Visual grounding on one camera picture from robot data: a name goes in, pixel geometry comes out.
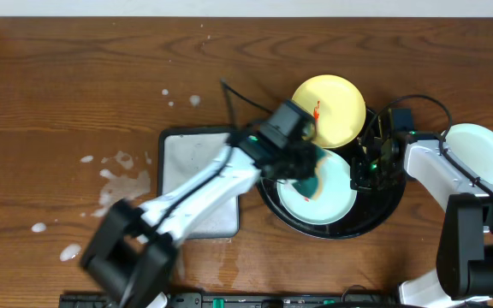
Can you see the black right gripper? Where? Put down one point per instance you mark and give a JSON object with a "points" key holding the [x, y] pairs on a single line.
{"points": [[360, 181]]}

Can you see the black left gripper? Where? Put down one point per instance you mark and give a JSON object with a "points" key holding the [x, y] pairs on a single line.
{"points": [[299, 162]]}

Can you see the green yellow sponge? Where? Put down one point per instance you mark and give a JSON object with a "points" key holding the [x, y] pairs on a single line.
{"points": [[307, 183]]}

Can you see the light blue front plate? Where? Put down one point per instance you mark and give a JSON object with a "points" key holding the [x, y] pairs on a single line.
{"points": [[333, 199]]}

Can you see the yellow plate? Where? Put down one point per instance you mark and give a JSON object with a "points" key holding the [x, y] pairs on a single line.
{"points": [[337, 107]]}

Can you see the light green plate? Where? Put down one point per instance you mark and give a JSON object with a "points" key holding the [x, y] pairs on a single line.
{"points": [[473, 145]]}

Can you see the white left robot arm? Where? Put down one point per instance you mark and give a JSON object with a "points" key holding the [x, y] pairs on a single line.
{"points": [[134, 250]]}

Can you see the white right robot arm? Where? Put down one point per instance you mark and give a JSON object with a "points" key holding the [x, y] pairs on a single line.
{"points": [[464, 265]]}

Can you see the round black tray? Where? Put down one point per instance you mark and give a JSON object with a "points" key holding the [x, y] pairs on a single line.
{"points": [[369, 210]]}

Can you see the rectangular soapy metal tray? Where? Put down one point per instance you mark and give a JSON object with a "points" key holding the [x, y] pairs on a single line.
{"points": [[182, 153]]}

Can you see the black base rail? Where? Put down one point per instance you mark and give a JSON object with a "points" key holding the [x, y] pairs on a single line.
{"points": [[206, 300]]}

